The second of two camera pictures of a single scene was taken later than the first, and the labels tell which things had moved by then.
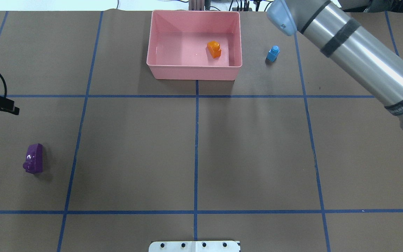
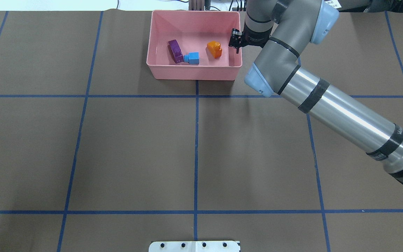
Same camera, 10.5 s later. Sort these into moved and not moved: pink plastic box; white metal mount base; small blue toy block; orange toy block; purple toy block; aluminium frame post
Moved: small blue toy block; purple toy block
Not moved: white metal mount base; orange toy block; pink plastic box; aluminium frame post
